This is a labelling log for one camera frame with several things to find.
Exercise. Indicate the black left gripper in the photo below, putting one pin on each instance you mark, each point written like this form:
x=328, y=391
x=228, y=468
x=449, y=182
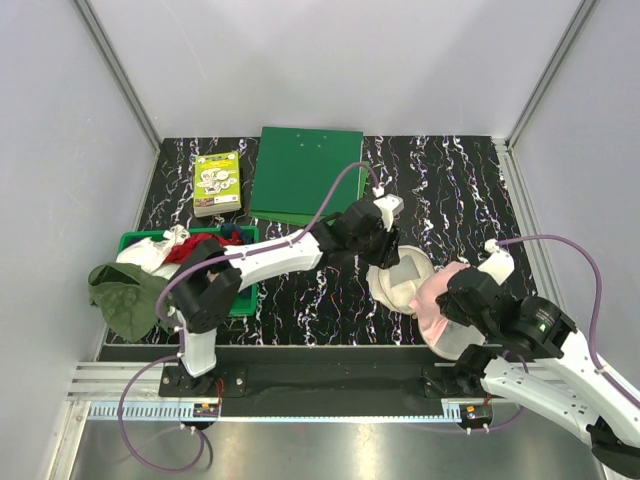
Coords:
x=387, y=254

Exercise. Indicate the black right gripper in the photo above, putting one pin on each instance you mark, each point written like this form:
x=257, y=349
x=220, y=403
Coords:
x=447, y=302

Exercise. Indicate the white mesh laundry bag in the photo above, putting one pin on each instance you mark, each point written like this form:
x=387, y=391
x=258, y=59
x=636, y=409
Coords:
x=396, y=286

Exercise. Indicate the pink bra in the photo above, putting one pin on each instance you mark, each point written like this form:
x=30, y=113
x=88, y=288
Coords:
x=431, y=322

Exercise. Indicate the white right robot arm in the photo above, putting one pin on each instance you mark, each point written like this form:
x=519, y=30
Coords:
x=536, y=356

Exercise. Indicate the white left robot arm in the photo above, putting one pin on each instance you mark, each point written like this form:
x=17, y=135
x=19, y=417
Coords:
x=206, y=286

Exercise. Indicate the thin green folder underneath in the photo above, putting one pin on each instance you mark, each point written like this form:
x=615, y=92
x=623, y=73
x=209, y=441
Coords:
x=293, y=195

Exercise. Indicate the green binder folder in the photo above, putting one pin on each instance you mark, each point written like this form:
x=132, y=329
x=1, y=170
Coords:
x=298, y=147

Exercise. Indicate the dark blue garment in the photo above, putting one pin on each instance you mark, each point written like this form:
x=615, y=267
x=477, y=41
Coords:
x=231, y=234

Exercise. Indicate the yellow-green book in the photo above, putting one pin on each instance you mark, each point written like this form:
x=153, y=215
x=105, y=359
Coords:
x=217, y=184

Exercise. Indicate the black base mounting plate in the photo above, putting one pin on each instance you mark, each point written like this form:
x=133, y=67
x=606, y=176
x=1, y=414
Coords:
x=322, y=382

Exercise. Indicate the red garment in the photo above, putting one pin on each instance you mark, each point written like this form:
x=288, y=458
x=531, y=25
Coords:
x=178, y=254

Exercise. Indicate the white garment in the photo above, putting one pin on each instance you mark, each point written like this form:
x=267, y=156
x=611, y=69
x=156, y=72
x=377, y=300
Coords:
x=149, y=249

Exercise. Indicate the olive green garment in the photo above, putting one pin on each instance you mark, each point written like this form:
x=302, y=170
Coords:
x=126, y=296

